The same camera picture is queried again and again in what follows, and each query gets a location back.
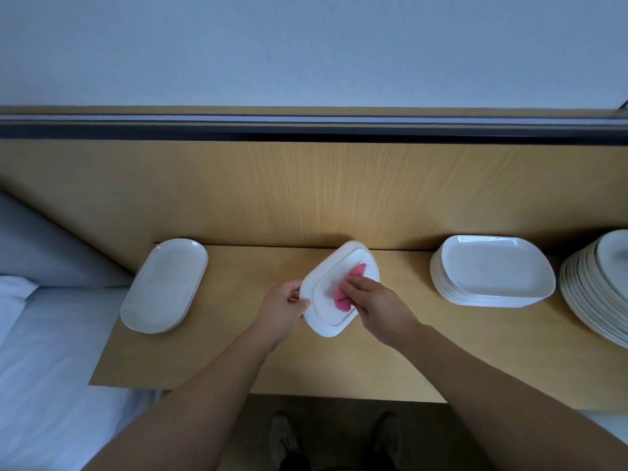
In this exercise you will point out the person's left hand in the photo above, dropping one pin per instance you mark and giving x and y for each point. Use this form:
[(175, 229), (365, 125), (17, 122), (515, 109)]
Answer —
[(282, 314)]

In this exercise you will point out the person's right hand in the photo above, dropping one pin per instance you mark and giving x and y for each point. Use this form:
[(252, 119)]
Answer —
[(385, 314)]

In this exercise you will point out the pink cleaning cloth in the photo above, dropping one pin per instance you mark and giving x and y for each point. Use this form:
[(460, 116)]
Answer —
[(341, 299)]

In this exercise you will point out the white glossy rectangular plate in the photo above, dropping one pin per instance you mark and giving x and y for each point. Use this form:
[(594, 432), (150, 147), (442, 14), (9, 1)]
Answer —
[(324, 279), (164, 284)]

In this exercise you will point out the stack of white rectangular plates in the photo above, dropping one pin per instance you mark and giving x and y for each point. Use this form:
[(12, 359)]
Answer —
[(496, 268)]

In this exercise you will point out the stack of white round plates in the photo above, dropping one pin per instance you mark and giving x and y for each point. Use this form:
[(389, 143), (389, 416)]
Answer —
[(603, 284)]

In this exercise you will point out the person's right forearm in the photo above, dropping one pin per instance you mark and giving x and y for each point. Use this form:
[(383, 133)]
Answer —
[(515, 407)]

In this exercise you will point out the person's left forearm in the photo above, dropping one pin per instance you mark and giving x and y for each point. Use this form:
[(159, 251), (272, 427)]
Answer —
[(182, 412)]

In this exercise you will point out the white bed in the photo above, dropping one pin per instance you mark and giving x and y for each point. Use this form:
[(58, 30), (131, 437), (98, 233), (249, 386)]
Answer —
[(49, 377)]

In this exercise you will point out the grey upholstered headboard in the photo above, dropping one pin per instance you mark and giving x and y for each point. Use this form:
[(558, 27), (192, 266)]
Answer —
[(49, 245)]

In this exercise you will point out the white pillow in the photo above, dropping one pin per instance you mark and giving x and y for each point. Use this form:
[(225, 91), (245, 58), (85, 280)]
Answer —
[(15, 299)]

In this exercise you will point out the black wall rail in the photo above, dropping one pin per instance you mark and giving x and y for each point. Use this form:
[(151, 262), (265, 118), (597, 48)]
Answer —
[(294, 130)]

